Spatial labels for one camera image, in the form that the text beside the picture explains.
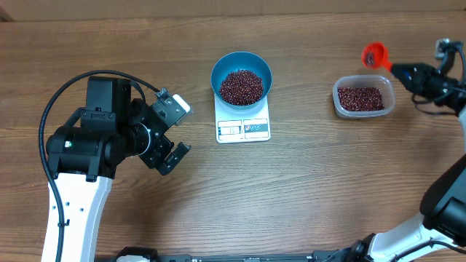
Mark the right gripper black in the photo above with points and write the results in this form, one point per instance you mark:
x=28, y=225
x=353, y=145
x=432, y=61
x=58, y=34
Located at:
x=421, y=76

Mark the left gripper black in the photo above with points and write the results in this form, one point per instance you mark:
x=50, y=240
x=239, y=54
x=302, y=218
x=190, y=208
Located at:
x=154, y=159

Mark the red measuring scoop blue handle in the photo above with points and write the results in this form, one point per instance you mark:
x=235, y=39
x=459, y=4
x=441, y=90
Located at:
x=375, y=55

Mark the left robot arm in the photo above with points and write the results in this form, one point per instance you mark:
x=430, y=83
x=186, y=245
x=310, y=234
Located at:
x=80, y=158

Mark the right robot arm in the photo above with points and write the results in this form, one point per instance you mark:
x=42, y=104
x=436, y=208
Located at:
x=440, y=222

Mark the white kitchen scale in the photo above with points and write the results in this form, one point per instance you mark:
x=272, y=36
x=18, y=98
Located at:
x=242, y=125

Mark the red beans in bowl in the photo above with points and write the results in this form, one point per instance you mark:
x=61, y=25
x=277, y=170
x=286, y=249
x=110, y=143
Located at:
x=241, y=88

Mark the blue bowl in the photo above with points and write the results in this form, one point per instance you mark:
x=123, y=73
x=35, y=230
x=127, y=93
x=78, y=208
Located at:
x=241, y=61

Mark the clear plastic container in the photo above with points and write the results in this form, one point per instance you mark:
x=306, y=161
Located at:
x=359, y=81

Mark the red beans in container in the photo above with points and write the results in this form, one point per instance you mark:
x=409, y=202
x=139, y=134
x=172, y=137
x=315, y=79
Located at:
x=360, y=99

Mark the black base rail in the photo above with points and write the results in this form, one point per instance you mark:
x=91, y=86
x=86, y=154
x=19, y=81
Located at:
x=316, y=256

